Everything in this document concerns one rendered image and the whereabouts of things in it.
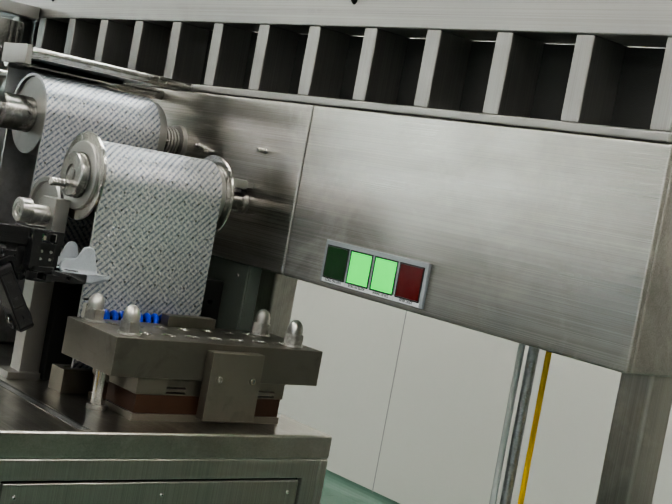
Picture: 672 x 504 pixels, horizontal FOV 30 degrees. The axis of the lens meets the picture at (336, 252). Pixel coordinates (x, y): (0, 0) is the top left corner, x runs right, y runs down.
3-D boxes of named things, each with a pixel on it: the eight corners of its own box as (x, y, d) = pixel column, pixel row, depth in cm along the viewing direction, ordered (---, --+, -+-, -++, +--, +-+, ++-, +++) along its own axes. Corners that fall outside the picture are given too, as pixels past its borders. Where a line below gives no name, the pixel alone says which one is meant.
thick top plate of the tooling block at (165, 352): (61, 352, 199) (67, 315, 199) (261, 365, 225) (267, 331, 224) (110, 376, 187) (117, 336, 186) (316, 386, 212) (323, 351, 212)
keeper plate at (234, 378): (195, 417, 198) (207, 349, 197) (246, 419, 204) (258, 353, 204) (203, 422, 196) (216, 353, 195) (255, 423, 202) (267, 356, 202)
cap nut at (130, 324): (112, 330, 192) (117, 301, 192) (133, 332, 194) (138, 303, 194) (124, 335, 189) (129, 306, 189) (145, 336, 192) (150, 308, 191)
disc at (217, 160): (178, 230, 230) (192, 151, 229) (180, 231, 230) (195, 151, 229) (223, 243, 219) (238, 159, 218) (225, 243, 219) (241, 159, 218)
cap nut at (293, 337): (277, 342, 213) (282, 316, 212) (294, 344, 215) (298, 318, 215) (290, 347, 210) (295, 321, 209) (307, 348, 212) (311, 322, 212)
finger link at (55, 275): (90, 276, 198) (36, 269, 194) (88, 285, 198) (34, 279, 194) (80, 271, 202) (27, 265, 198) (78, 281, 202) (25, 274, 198)
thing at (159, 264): (76, 318, 205) (96, 207, 204) (196, 328, 220) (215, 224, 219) (78, 319, 204) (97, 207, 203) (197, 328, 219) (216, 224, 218)
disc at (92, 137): (53, 213, 214) (68, 127, 213) (56, 213, 214) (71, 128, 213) (95, 225, 202) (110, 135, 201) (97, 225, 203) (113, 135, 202)
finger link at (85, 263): (120, 251, 202) (65, 244, 197) (114, 288, 202) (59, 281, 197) (113, 249, 204) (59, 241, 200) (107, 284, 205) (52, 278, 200)
